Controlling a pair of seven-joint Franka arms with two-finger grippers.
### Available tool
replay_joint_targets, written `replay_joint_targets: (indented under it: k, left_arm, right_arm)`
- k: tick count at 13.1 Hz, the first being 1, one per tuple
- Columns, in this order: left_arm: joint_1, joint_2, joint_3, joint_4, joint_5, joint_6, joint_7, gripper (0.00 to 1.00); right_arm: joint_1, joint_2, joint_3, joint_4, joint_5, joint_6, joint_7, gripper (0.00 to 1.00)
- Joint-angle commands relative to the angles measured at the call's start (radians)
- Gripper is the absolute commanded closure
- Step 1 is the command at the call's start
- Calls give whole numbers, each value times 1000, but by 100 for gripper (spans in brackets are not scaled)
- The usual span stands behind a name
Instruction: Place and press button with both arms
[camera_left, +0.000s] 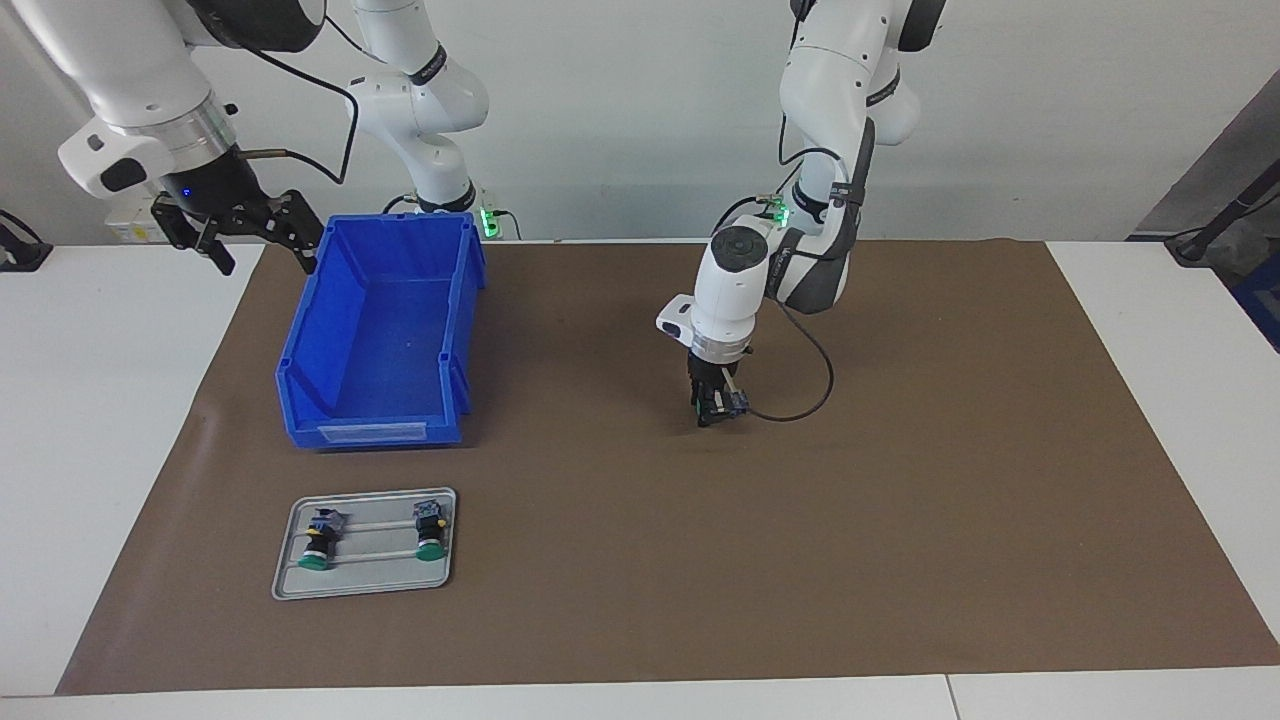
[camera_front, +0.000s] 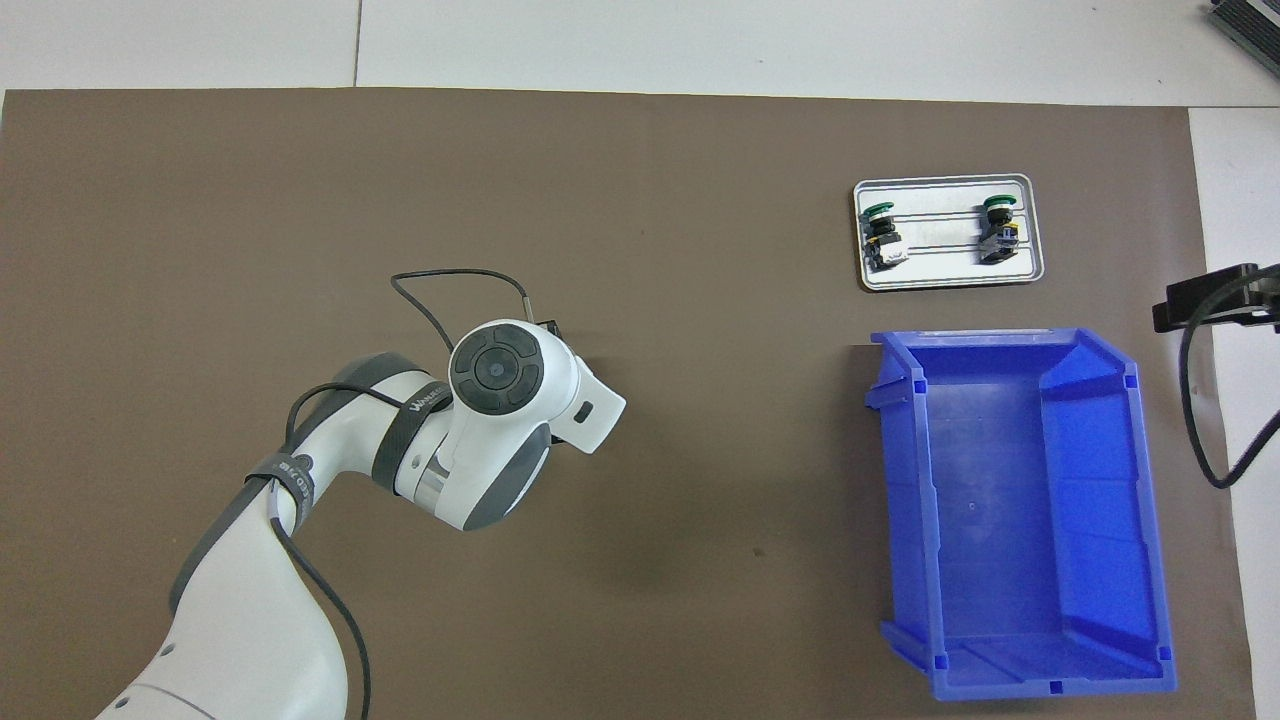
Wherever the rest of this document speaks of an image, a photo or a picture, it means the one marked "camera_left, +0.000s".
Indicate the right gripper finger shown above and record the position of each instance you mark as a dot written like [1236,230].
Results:
[185,225]
[300,220]

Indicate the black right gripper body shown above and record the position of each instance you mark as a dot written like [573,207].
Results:
[215,190]

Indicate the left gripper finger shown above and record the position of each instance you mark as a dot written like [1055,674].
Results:
[704,408]
[731,387]

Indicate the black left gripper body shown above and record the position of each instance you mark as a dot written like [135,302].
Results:
[715,372]

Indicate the green push button switch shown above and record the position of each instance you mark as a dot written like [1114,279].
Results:
[431,530]
[740,403]

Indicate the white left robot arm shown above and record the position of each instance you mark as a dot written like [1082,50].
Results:
[735,290]

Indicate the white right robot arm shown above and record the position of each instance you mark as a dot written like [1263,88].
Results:
[130,70]

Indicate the white power box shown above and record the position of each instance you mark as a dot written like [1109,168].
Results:
[130,225]

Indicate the blue plastic storage bin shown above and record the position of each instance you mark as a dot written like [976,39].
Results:
[380,330]

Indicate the brown table mat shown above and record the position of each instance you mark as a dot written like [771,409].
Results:
[700,550]

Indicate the green lit base connector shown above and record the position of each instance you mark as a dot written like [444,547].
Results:
[490,220]
[778,210]

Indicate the silver metal tray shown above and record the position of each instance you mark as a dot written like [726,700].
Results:
[370,580]

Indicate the black stand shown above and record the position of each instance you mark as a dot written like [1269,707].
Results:
[1215,225]

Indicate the blue object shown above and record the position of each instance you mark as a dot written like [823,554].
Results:
[1262,300]

